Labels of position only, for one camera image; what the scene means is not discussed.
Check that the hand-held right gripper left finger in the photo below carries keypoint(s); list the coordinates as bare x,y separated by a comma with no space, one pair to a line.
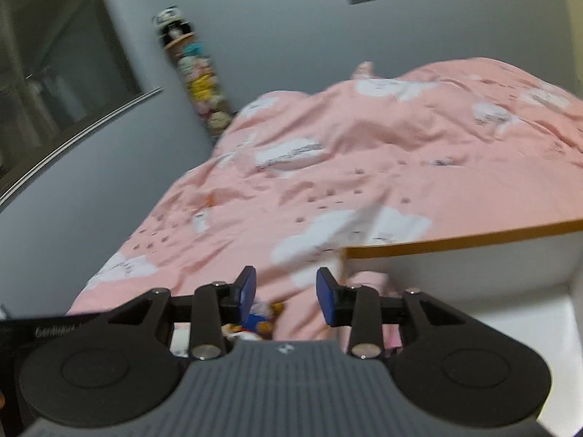
247,282

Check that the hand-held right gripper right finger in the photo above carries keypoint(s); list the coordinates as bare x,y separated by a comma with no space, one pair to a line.
324,291

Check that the blue and white figurine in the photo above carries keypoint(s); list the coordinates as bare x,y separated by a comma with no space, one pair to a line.
259,321

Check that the pale pink fabric pouch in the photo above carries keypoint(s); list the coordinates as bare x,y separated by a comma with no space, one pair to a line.
364,282

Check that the orange cardboard box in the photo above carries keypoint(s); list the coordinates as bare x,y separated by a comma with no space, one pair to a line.
455,259

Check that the pink printed blanket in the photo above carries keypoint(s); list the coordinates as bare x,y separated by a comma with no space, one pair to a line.
364,145

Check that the clear tube of plush toys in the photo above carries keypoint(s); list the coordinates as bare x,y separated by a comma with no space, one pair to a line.
202,86

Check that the panda plush toy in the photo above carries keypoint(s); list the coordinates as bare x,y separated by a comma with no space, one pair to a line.
172,27

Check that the window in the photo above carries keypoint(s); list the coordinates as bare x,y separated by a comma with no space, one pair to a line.
54,54

